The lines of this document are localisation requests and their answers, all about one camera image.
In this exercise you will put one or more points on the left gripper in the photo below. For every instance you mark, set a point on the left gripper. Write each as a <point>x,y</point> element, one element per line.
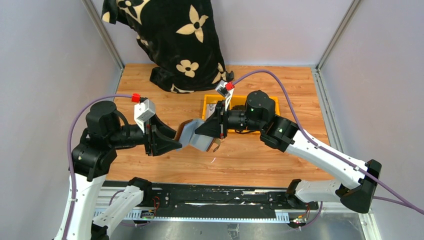
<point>160,144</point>

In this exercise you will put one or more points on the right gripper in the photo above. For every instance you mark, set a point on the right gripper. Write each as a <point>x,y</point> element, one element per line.
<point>217,126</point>

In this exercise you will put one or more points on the brown leather card holder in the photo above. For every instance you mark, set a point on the brown leather card holder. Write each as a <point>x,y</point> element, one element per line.
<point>186,136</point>

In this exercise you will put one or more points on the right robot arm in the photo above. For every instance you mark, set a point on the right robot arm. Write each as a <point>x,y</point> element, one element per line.
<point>355,180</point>

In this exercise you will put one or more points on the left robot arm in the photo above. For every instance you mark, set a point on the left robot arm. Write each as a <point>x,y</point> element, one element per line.
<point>108,131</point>

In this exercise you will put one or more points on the white cards in bin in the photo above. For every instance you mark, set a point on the white cards in bin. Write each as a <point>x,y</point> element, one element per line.
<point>209,110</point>

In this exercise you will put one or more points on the middle yellow bin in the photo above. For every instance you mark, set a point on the middle yellow bin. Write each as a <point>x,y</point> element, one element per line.
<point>238,102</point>

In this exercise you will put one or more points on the right yellow bin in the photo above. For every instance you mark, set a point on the right yellow bin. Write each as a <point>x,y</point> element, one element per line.
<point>276,105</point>

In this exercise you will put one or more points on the black floral blanket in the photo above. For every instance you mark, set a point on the black floral blanket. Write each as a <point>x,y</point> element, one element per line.
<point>179,36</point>

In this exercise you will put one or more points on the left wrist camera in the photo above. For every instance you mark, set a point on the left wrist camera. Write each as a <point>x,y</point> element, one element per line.
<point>142,112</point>

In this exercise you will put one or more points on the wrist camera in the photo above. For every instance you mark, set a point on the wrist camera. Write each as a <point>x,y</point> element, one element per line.
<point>225,89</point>
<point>142,112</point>

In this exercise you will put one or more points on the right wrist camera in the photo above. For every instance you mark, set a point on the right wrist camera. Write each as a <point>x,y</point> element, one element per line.
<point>225,89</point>

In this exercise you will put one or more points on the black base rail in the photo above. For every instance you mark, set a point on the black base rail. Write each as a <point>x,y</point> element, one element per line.
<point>169,201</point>

